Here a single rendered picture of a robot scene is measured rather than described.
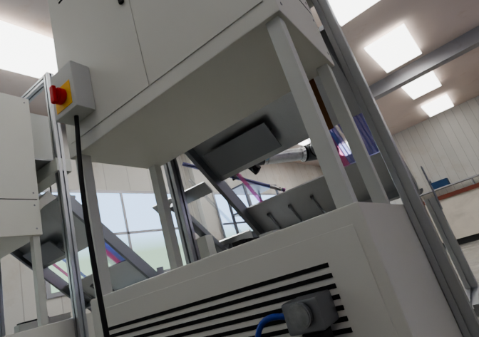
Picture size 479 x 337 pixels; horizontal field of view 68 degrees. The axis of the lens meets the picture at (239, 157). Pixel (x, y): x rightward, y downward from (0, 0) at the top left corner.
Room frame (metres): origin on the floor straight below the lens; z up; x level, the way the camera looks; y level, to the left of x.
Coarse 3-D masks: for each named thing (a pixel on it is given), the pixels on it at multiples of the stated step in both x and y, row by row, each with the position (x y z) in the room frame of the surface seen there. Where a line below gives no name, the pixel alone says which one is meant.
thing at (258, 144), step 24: (336, 72) 1.06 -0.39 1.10; (288, 96) 1.14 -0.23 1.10; (240, 120) 1.23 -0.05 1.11; (264, 120) 1.22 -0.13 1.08; (288, 120) 1.22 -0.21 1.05; (336, 120) 1.20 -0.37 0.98; (216, 144) 1.33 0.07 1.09; (240, 144) 1.27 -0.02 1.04; (264, 144) 1.26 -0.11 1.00; (288, 144) 1.30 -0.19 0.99; (216, 168) 1.38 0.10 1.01; (240, 168) 1.41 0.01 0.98
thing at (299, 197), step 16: (320, 176) 1.41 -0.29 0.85; (352, 176) 1.38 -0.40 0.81; (384, 176) 1.37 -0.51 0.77; (288, 192) 1.49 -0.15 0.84; (304, 192) 1.48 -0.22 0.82; (320, 192) 1.47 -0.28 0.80; (368, 192) 1.44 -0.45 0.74; (256, 208) 1.58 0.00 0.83; (272, 208) 1.57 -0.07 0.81; (288, 208) 1.56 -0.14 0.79; (304, 208) 1.54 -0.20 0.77; (272, 224) 1.65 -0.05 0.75; (288, 224) 1.63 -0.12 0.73
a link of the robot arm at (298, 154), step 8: (280, 152) 1.92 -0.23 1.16; (288, 152) 1.94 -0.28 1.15; (296, 152) 1.96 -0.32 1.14; (304, 152) 1.98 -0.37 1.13; (264, 160) 1.89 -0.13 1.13; (272, 160) 1.91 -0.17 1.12; (280, 160) 1.94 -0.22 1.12; (288, 160) 1.96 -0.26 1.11; (296, 160) 2.00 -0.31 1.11; (304, 160) 2.01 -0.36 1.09
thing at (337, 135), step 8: (360, 120) 1.20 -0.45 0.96; (336, 128) 1.23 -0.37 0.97; (360, 128) 1.22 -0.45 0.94; (368, 128) 1.22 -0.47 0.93; (336, 136) 1.26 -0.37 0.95; (344, 136) 1.26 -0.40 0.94; (368, 136) 1.25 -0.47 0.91; (336, 144) 1.29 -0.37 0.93; (344, 144) 1.28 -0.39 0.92; (368, 144) 1.27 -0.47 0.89; (344, 152) 1.31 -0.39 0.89; (344, 160) 1.34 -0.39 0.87; (352, 160) 1.34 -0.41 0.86
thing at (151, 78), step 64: (64, 0) 0.85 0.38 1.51; (128, 0) 0.72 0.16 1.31; (192, 0) 0.63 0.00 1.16; (256, 0) 0.57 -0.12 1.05; (64, 64) 0.87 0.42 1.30; (128, 64) 0.75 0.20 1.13; (192, 64) 0.66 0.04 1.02; (256, 64) 0.71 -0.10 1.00; (320, 64) 0.80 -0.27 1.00; (128, 128) 0.82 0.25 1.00; (192, 128) 0.94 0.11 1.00; (320, 128) 0.57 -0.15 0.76; (384, 192) 0.81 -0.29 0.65; (256, 256) 0.65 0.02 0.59; (320, 256) 0.59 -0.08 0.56; (128, 320) 0.83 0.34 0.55; (192, 320) 0.74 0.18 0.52; (256, 320) 0.67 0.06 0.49; (320, 320) 0.54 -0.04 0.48; (384, 320) 0.56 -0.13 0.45
